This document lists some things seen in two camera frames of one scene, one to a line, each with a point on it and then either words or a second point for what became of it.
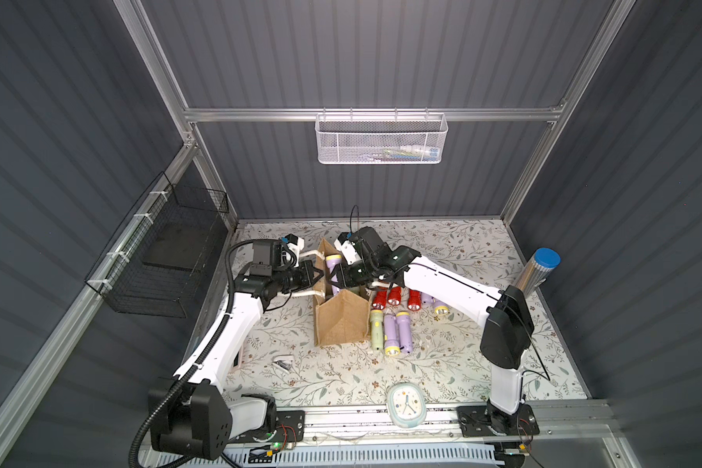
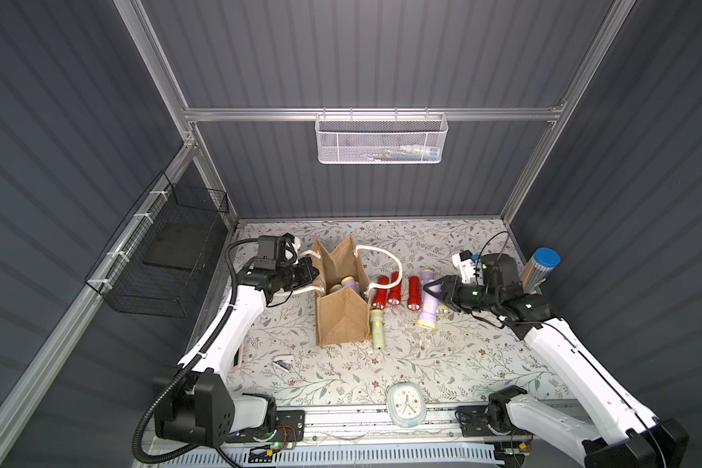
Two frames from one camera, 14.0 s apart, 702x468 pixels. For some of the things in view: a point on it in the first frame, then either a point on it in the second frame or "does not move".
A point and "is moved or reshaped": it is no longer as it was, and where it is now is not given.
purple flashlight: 405,331 is moved or reshaped
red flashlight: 379,299 does not move
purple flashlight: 391,339 to 430,305
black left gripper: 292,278 does not move
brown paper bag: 344,317 does not move
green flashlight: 377,330 does not move
